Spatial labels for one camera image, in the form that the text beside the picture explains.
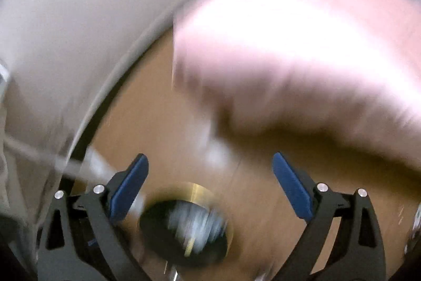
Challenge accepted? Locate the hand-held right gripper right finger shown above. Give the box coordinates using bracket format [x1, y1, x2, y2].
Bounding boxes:
[272, 152, 387, 281]

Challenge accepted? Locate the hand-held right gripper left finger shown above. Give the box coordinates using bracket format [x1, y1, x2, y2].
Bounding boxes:
[36, 153, 152, 281]

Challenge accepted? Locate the black round bin gold rim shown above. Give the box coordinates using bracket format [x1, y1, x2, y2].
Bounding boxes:
[138, 182, 233, 268]

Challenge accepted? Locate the pink cloth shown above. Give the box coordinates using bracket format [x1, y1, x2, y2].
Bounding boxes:
[173, 0, 421, 171]

